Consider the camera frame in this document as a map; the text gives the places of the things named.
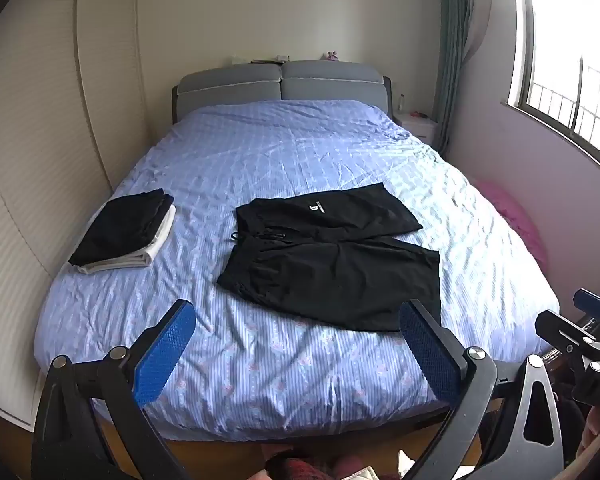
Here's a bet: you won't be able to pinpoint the grey padded headboard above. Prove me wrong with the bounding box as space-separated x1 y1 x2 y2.
172 60 393 125

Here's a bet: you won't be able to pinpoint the white nightstand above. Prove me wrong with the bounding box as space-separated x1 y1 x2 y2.
395 111 438 148

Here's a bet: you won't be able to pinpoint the barred window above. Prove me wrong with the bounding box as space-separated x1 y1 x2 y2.
507 0 600 183

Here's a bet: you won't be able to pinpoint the green curtain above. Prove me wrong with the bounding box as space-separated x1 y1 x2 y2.
432 0 493 153

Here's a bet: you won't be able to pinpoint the black short pants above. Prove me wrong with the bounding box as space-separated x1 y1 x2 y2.
216 182 441 333

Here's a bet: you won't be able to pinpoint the red plaid clothing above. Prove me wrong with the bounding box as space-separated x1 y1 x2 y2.
262 452 343 480

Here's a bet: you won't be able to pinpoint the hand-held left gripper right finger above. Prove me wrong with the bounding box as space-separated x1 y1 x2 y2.
398 299 565 480

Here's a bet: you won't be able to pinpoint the white ribbed wardrobe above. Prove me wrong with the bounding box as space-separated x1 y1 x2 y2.
0 0 148 433

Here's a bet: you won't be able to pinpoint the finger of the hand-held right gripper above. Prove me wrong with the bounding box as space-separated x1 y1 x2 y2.
574 288 600 322
535 309 600 361

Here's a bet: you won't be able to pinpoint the folded black garment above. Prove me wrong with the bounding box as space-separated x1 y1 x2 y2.
68 188 175 267

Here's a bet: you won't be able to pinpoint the blue checked bed sheet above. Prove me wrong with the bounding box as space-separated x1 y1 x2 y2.
34 99 561 443

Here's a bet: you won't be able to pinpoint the pink fluffy cushion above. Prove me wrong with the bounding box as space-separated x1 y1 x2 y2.
472 177 548 271

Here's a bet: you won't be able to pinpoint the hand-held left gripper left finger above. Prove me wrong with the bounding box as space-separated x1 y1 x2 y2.
31 299 197 480

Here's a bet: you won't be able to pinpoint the folded white cloth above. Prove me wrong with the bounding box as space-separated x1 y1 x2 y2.
76 205 177 275

